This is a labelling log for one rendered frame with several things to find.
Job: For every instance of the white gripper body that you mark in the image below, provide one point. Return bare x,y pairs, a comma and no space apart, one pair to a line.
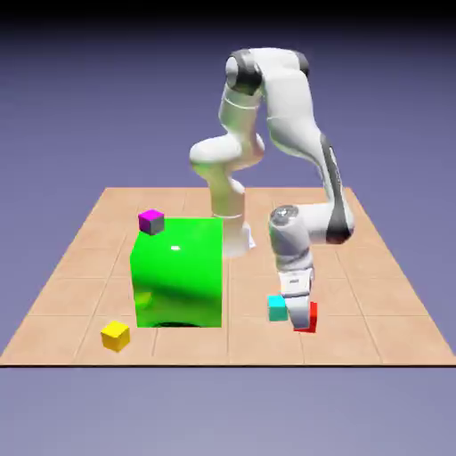
300,310

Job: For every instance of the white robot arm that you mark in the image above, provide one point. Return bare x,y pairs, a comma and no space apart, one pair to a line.
292,107

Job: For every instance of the small red cube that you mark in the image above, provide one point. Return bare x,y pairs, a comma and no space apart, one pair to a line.
312,317

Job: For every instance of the small cyan cube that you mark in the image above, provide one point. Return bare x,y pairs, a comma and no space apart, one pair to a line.
277,307

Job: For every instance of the small magenta cube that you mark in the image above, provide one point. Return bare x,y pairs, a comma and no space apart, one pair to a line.
150,221

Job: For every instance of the small yellow cube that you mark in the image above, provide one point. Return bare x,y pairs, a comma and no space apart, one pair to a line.
114,335

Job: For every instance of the large green box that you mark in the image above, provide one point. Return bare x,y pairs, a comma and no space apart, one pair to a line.
178,274

